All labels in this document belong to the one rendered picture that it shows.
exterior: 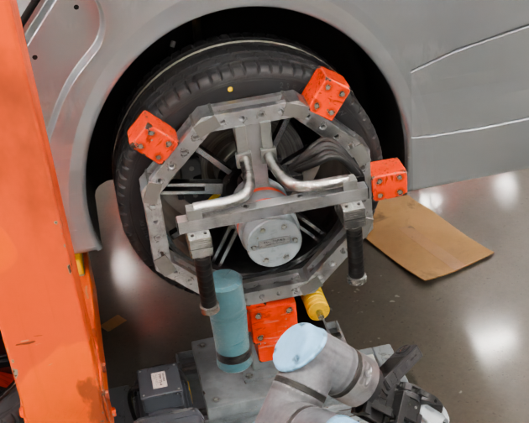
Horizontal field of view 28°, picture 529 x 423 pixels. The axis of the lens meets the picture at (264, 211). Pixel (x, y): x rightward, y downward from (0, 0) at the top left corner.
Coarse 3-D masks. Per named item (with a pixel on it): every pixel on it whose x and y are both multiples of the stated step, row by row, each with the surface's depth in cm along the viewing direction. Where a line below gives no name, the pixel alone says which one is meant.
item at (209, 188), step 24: (288, 120) 250; (240, 168) 254; (336, 168) 270; (168, 192) 253; (192, 192) 255; (216, 192) 256; (168, 216) 271; (312, 216) 276; (336, 216) 266; (168, 240) 258; (216, 240) 279; (240, 240) 281; (312, 240) 270; (216, 264) 268; (240, 264) 271; (288, 264) 269
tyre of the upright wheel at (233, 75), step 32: (160, 64) 255; (192, 64) 247; (224, 64) 242; (256, 64) 242; (288, 64) 243; (320, 64) 255; (160, 96) 244; (192, 96) 239; (224, 96) 241; (352, 96) 251; (128, 128) 249; (352, 128) 252; (128, 160) 245; (128, 192) 249; (128, 224) 253
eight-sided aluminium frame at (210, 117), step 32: (256, 96) 240; (288, 96) 238; (192, 128) 234; (224, 128) 236; (320, 128) 241; (160, 192) 241; (160, 224) 245; (160, 256) 250; (320, 256) 264; (192, 288) 256; (256, 288) 262; (288, 288) 262
